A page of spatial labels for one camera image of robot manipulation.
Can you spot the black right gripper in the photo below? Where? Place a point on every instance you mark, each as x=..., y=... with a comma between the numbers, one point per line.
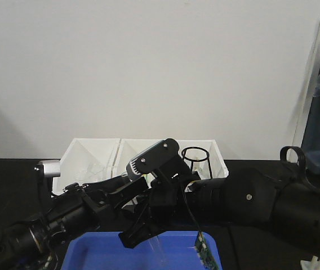
x=170, y=181

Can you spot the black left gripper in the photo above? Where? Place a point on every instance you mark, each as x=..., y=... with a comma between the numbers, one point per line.
x=84, y=208

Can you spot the glass test tube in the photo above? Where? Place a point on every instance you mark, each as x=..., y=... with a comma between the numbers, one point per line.
x=157, y=251

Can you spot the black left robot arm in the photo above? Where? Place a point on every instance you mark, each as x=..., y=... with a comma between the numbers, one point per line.
x=28, y=243

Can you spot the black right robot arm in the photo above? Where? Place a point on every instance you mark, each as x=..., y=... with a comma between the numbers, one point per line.
x=288, y=207

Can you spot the white test tube rack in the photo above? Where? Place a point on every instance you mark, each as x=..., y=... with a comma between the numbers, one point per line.
x=313, y=264

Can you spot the blue plastic tray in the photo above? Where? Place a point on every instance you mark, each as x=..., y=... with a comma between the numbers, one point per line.
x=104, y=250

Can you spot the left white storage bin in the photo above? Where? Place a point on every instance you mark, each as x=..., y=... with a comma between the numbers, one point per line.
x=86, y=160

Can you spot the white storage bin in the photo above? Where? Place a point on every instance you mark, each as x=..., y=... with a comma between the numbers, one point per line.
x=128, y=149
x=86, y=160
x=218, y=165

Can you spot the middle white storage bin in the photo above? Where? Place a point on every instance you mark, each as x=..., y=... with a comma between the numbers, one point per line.
x=128, y=149

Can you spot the green circuit board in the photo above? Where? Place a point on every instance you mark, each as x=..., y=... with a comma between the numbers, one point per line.
x=204, y=252

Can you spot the right white storage bin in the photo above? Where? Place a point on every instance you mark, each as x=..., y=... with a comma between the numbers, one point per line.
x=218, y=165

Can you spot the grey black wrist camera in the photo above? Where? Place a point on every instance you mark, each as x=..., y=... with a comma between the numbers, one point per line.
x=152, y=158

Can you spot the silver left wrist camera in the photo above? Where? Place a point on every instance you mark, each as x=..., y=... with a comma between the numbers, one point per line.
x=47, y=170

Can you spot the black wire tripod stand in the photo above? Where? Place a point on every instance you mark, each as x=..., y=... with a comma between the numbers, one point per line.
x=198, y=160

